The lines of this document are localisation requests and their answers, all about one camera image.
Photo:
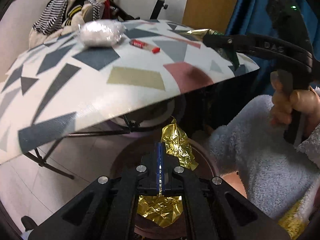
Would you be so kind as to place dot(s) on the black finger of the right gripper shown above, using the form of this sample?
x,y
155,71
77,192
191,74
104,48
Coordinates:
x,y
246,44

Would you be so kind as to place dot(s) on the blue curtain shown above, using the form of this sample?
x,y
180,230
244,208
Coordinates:
x,y
250,16

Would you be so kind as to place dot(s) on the large clear bag of tissue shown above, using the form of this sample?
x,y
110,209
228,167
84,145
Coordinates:
x,y
101,33

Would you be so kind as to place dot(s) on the striped clothes pile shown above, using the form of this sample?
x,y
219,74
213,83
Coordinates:
x,y
61,17

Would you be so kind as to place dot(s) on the person's right hand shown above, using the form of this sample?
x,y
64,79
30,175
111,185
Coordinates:
x,y
304,101

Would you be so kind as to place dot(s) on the red small wrapper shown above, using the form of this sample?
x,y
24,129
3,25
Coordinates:
x,y
144,45

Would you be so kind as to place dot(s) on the geometric patterned folding table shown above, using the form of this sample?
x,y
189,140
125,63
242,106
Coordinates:
x,y
61,87

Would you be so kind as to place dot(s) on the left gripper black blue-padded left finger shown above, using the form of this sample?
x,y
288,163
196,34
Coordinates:
x,y
106,208

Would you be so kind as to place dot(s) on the white purple round stool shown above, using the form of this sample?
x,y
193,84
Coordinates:
x,y
152,117

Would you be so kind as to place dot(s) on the gold foil wrapper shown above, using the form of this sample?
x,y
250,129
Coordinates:
x,y
159,209

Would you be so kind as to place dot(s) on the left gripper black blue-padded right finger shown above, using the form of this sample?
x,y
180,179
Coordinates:
x,y
212,208

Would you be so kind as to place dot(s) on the orange wooden door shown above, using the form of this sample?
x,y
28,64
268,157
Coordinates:
x,y
212,14

